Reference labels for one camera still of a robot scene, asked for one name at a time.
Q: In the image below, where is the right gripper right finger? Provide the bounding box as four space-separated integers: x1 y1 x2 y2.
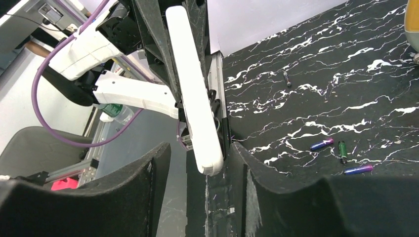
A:
229 142 419 237

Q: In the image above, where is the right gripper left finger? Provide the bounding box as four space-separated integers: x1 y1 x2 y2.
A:
0 142 171 237

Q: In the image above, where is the round three-colour drawer box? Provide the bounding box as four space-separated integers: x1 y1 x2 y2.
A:
404 0 419 65

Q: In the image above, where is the grey chair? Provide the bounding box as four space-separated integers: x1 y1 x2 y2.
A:
0 126 87 178

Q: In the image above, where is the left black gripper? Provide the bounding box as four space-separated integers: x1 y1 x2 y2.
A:
119 0 211 102

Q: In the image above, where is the plastic water bottle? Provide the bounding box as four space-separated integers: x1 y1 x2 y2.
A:
97 104 134 125

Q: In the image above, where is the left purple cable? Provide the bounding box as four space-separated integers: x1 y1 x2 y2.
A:
31 0 146 149

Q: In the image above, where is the white remote with buttons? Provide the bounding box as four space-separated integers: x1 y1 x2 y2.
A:
166 5 223 176

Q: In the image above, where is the lower purple battery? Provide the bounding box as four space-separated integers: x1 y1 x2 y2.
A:
343 165 374 175

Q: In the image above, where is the green battery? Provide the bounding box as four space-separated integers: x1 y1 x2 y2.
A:
338 141 347 164

